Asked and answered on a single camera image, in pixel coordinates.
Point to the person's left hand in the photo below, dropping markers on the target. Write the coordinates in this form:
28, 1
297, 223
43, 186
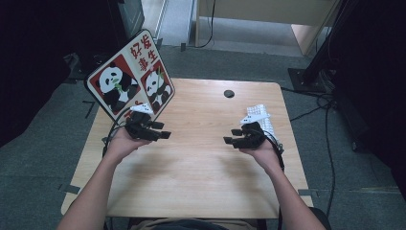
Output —
123, 145

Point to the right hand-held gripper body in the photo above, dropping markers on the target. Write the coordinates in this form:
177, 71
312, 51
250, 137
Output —
252, 135

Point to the black stand with slanted pole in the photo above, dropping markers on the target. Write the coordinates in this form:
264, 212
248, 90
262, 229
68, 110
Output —
311, 76

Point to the person's dark shirt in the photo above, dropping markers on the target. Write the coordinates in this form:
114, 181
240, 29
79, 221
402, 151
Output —
194, 226

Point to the dark curtain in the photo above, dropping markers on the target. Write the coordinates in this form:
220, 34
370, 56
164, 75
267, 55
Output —
28, 64
376, 96

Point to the person's right hand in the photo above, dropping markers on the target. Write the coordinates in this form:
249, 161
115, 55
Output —
268, 156

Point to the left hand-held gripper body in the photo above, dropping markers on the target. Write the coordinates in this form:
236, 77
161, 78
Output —
140, 127

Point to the white waffle cloth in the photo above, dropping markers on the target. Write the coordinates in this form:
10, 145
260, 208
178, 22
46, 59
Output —
258, 110

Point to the dark round table grommet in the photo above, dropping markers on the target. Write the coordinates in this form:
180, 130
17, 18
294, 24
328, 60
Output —
229, 93

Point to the grey tape piece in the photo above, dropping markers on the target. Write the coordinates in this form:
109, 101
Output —
308, 192
69, 188

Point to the light wooden cabinet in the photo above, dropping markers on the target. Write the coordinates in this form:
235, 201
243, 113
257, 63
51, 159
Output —
261, 11

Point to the black computer tower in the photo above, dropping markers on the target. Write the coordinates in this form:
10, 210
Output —
127, 12

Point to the black flat stand base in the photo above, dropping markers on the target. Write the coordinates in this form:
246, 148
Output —
78, 72

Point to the panda picture sign board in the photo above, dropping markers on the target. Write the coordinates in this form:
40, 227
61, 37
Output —
127, 73

